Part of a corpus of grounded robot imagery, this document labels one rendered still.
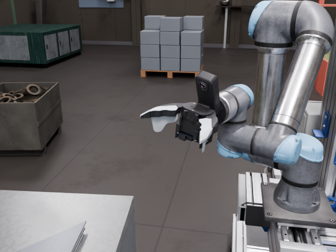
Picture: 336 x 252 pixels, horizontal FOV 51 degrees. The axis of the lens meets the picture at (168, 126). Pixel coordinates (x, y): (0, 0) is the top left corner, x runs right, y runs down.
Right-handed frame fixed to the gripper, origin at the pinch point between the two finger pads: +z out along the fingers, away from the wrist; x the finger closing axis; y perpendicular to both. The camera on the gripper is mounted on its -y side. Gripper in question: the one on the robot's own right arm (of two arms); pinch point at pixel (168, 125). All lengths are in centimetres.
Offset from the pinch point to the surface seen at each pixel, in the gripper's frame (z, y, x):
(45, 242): 10, 42, 28
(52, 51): -475, 207, 682
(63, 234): 5, 42, 27
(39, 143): -142, 164, 258
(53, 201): -5, 47, 46
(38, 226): 6, 46, 38
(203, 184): -200, 159, 86
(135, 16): -851, 156, 751
